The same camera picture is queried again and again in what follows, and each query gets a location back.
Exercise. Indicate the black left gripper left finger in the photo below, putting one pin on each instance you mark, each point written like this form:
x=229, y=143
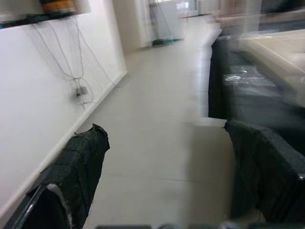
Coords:
x=78, y=167

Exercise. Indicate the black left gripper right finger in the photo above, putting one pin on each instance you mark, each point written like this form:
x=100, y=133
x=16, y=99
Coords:
x=269, y=171

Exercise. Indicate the black table cloth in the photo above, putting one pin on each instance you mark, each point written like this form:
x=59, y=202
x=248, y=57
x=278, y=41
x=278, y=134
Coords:
x=250, y=100

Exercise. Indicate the black power adapter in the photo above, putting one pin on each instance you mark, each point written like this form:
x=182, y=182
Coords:
x=81, y=91

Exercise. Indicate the crossed clear tape patch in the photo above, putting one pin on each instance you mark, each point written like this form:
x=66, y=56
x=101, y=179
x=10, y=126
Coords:
x=243, y=77

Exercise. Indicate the white plastic table top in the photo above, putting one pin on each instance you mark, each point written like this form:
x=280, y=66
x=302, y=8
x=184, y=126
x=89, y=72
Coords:
x=274, y=55

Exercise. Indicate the orange round container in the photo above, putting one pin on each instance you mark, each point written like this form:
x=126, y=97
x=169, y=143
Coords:
x=59, y=4

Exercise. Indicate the white appliance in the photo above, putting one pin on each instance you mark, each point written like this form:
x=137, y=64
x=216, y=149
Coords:
x=171, y=19

